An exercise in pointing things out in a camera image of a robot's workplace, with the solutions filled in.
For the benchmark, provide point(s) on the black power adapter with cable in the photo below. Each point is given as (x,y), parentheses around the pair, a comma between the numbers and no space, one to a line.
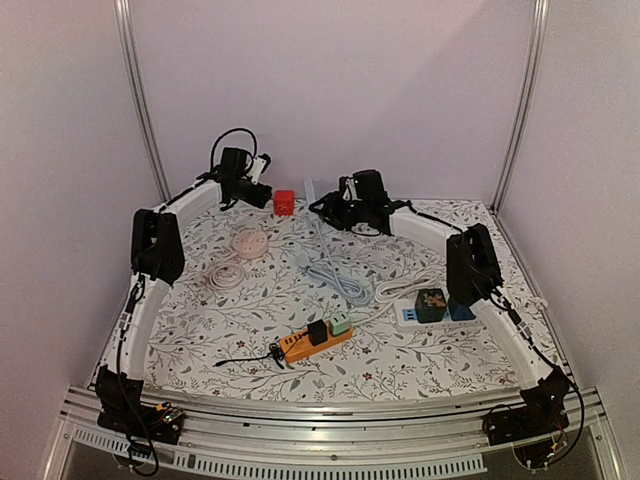
(293,348)

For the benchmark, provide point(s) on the white multicolour power strip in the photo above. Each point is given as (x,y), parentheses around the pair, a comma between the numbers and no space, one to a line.
(406,319)

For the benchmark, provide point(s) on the green plug adapter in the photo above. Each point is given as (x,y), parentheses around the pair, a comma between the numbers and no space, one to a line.
(339,324)

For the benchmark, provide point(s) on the aluminium frame post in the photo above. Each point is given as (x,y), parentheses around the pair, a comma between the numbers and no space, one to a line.
(533,59)
(124,21)

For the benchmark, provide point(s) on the red cube socket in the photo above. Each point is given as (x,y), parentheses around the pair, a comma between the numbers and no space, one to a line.
(284,203)

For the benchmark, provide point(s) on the blue cube socket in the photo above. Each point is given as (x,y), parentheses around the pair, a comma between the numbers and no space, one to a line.
(459,312)

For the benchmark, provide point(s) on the light blue power strip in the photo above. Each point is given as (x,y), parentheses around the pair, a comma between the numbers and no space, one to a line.
(324,270)

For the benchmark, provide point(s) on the dark green cube socket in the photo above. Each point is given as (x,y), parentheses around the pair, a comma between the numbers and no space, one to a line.
(430,305)

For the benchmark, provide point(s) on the left aluminium frame post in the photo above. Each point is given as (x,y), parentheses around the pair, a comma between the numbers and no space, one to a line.
(124,21)

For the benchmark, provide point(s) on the floral table mat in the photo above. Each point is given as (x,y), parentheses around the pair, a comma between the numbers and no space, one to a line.
(196,325)

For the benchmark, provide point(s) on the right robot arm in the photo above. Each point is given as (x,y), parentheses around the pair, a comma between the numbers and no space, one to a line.
(473,280)

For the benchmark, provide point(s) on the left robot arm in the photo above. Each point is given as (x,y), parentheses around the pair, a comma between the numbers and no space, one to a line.
(157,262)

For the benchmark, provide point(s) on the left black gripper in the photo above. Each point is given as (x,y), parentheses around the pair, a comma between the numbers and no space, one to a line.
(262,196)

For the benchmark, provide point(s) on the pink round power strip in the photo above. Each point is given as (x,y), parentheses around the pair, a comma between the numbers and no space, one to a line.
(248,244)

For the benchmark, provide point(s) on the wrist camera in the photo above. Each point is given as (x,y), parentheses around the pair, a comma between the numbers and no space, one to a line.
(346,188)
(259,165)

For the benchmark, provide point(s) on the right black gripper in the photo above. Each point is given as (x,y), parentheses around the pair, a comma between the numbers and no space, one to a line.
(333,209)

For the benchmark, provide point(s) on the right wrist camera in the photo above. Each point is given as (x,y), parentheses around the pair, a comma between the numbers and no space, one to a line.
(346,188)

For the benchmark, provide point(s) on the right aluminium frame post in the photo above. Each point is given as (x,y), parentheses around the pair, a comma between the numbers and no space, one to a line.
(533,59)

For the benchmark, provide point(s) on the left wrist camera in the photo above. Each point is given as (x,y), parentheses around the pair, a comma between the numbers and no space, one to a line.
(259,165)

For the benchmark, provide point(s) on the front aluminium rail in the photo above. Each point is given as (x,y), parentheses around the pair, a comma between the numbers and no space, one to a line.
(233,438)

